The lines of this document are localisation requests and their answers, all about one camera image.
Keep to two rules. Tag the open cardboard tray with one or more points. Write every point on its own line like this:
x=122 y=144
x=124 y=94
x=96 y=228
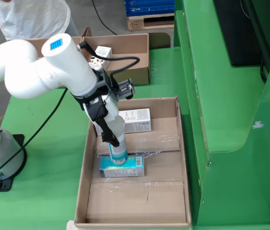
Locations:
x=137 y=203

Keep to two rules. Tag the wooden pallet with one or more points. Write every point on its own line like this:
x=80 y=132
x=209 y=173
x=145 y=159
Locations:
x=135 y=24

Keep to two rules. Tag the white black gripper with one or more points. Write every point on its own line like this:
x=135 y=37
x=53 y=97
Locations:
x=112 y=107

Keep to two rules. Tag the person in white shirt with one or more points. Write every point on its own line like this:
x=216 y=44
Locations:
x=34 y=16

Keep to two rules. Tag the cow print white carton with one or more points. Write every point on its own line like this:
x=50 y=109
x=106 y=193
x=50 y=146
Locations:
x=104 y=51

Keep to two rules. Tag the teal holographic product box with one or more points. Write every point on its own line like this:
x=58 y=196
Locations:
x=135 y=167

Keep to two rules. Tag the black monitor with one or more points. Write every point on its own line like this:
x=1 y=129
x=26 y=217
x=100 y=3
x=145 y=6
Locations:
x=235 y=28

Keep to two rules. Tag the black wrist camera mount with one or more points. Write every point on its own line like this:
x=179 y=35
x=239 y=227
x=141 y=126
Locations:
x=105 y=81

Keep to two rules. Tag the green metal cabinet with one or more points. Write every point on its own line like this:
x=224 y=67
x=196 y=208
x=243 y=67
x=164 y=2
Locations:
x=221 y=119

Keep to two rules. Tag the translucent white suction cup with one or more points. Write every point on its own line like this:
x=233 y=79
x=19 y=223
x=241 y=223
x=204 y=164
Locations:
x=120 y=153

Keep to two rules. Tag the long white product box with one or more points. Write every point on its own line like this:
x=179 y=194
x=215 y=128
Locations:
x=137 y=122

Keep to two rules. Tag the divided cardboard box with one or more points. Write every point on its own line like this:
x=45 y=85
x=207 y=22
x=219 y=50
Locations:
x=135 y=45

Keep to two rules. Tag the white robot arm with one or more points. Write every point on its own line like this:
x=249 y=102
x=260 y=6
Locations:
x=53 y=72

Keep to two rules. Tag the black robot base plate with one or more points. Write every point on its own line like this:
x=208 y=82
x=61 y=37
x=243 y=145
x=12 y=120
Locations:
x=5 y=185

